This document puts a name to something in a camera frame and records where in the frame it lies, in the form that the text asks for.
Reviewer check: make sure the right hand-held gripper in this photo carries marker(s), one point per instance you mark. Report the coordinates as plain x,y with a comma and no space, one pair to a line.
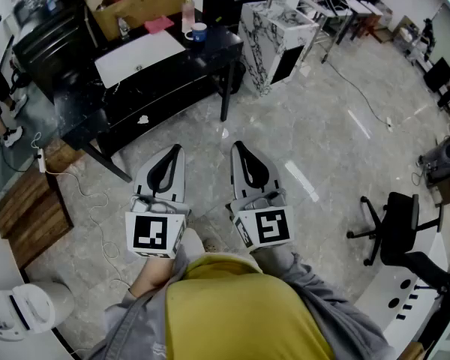
273,227

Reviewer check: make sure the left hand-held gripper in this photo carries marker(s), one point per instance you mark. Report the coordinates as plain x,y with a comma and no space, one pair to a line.
150,231

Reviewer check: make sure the blue cup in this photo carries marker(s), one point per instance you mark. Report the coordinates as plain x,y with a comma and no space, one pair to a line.
199,33

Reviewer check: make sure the person's left forearm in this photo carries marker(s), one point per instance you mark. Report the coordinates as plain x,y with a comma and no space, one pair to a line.
150,276

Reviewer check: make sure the person's right forearm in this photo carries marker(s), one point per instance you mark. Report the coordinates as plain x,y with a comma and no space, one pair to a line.
322,298

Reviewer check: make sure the person's white trouser leg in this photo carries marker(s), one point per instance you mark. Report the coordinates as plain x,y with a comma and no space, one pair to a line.
192,244

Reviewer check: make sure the person's white shoe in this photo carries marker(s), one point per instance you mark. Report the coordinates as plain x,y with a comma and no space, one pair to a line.
215,245

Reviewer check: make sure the black marble sink table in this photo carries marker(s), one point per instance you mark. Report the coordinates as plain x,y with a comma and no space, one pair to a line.
165,77

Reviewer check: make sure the white sink basin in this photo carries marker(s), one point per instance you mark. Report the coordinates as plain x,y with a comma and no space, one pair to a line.
135,56

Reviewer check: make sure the white power strip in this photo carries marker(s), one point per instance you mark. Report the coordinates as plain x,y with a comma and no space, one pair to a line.
41,160

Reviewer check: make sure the white marble pattern cabinet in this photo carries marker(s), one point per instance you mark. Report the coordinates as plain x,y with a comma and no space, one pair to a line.
270,47

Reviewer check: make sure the wooden step block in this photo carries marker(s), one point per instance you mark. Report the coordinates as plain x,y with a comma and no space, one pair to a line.
33,216

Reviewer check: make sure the small white floor socket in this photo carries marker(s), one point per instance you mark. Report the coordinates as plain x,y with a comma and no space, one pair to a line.
389,124

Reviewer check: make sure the person's yellow shirt torso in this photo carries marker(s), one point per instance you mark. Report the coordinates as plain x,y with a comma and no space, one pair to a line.
232,313

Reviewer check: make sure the pink cloth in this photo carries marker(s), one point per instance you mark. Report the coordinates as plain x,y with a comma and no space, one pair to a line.
158,24

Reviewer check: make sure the chrome faucet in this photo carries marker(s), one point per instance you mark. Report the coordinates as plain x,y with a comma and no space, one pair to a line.
123,28

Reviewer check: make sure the black office chair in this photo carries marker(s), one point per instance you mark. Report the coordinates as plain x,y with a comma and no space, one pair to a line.
399,227

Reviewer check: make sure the pink liquid bottle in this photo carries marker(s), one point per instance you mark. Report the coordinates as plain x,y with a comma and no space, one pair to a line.
188,13

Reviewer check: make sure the cardboard box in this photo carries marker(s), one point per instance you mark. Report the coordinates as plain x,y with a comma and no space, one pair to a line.
146,11

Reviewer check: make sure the black low cabinet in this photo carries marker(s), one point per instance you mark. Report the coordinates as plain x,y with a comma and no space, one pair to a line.
48,47

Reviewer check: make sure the white metal leg table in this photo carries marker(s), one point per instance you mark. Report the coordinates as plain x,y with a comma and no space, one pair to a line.
324,11

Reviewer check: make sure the white desk with holes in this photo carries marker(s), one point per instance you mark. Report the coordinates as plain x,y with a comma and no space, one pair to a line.
378,306

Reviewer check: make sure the black backpack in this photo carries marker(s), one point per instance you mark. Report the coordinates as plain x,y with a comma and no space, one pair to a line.
333,0

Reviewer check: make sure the grey floor machine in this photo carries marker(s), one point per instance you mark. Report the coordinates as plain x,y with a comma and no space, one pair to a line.
446,156

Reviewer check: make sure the white round appliance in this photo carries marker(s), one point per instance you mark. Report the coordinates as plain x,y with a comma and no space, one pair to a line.
22,309

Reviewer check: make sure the black monitor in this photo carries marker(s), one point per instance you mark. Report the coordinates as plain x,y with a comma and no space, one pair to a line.
438,74

